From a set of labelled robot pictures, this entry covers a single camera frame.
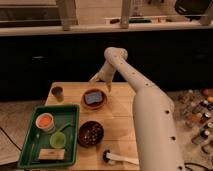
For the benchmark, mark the white handled black brush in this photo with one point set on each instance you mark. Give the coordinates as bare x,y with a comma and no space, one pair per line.
112,158

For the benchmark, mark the dark brown speckled bowl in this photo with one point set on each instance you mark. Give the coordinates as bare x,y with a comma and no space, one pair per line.
90,134

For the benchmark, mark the spice bottle black cap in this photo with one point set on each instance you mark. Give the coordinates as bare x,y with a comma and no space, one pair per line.
201,137

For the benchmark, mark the spice bottle orange content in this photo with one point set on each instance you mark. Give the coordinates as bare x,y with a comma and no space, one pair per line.
197,119

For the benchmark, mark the green measuring scoop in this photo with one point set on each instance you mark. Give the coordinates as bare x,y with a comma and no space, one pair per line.
59,138

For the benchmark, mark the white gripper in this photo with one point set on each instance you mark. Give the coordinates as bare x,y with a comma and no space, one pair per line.
106,74

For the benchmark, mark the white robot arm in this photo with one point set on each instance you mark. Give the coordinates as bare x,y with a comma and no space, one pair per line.
156,137

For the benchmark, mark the tan wooden block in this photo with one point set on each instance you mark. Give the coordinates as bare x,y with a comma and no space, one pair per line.
51,154

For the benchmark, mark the white cup orange inside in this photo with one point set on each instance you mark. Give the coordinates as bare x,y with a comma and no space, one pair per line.
45,122

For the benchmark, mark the blue sponge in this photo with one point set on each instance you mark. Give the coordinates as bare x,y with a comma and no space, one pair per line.
93,97

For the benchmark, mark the small dark cup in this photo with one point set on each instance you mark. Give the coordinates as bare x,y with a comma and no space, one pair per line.
57,92

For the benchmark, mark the wooden post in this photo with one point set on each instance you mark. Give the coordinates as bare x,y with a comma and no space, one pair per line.
67,13
125,12

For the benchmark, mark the wooden post left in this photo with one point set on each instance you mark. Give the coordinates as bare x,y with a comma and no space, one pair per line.
67,13

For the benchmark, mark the wooden post middle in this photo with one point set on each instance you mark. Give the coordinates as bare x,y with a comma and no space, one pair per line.
125,12

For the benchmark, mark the green plastic tray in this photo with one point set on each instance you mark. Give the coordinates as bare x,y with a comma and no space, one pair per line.
66,116

